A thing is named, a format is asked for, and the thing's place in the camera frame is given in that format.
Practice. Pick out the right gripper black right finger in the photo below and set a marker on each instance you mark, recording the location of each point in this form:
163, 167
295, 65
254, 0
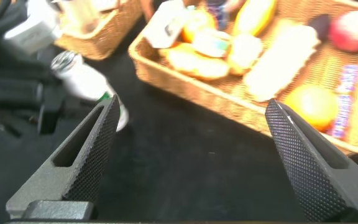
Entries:
315, 168

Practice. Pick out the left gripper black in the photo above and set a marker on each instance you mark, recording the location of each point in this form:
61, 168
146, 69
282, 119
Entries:
11, 93

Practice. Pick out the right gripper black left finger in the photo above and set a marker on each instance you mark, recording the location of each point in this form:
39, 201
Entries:
85, 161

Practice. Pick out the white milk drink bottle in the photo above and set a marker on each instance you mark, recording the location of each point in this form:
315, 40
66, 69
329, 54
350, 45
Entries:
85, 81

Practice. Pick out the toy croissant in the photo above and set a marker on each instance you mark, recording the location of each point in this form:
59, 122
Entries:
194, 63

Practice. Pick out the teal pull-tab tin can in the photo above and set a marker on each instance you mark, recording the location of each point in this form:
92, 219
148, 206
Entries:
211, 43

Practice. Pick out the large toy orange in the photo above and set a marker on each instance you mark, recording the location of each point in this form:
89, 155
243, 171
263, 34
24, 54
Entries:
312, 104

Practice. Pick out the orange candy tube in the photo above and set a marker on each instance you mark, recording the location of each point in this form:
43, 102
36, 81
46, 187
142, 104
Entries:
345, 102

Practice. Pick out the long cream toy bread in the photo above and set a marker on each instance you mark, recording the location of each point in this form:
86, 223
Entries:
281, 59

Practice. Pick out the red toy apple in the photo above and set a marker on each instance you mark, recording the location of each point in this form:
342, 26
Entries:
353, 31

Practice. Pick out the yellow toy mango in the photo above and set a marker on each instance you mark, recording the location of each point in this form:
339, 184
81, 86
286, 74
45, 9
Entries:
255, 15

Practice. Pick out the small toy orange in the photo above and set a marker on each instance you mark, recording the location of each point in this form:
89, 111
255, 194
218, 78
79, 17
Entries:
197, 21

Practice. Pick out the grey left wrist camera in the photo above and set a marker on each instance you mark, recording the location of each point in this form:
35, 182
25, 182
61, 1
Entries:
33, 34

